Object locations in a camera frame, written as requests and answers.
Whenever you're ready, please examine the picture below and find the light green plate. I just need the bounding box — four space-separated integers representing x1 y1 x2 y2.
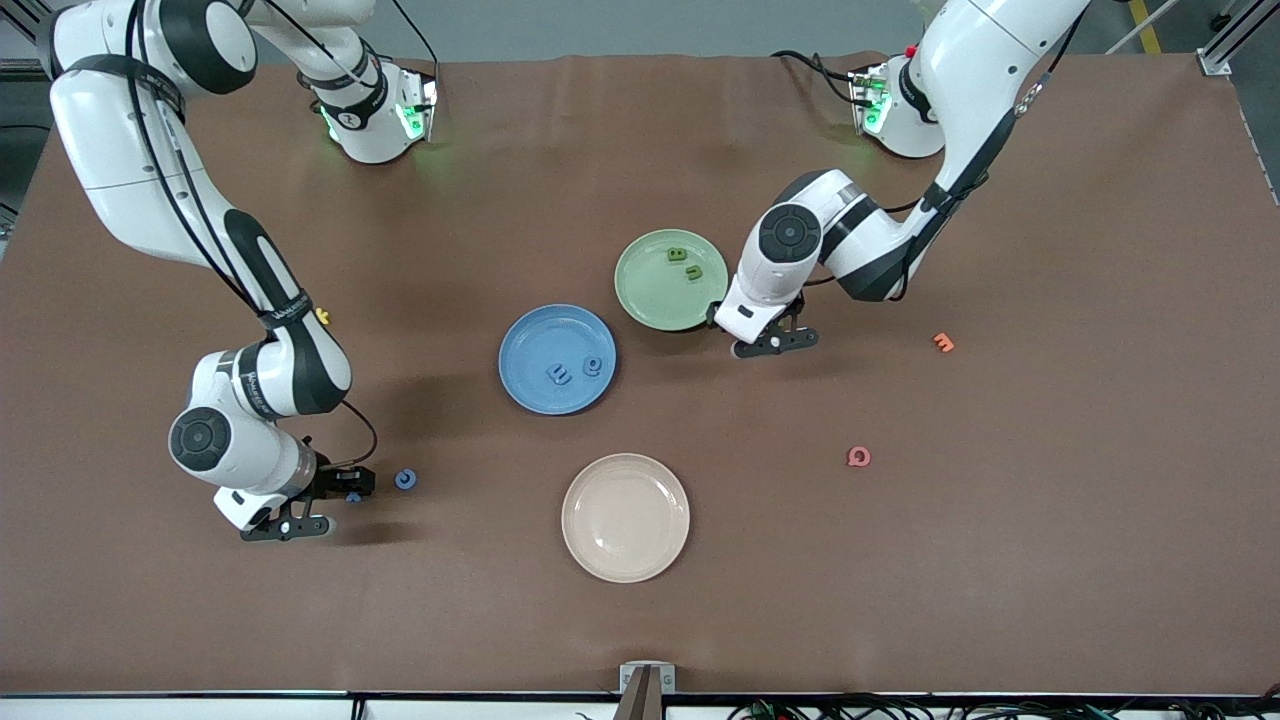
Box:
614 229 729 332

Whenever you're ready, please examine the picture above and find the brown table cover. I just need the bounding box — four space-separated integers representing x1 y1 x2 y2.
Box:
0 52 1280 696

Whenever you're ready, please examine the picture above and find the blue plate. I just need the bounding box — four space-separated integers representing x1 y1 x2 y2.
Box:
498 304 618 416

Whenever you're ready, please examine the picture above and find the beige plate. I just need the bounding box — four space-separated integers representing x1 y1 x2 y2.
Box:
561 453 691 584

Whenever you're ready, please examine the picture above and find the white table edge rail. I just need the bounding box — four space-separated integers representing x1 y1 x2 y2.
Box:
0 692 1280 720

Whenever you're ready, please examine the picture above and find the black base cable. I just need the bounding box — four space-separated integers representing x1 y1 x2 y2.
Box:
385 0 441 91
770 48 871 106

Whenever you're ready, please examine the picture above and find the grey metal bracket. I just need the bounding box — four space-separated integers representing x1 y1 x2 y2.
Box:
619 662 677 695

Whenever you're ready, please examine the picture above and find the grey camera pole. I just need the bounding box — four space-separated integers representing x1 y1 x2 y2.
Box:
613 668 665 720

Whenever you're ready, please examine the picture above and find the black cable bundle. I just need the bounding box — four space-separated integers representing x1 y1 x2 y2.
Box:
728 693 1280 720

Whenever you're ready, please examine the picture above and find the aluminium frame profile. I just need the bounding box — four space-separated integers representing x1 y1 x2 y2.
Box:
1195 0 1280 76

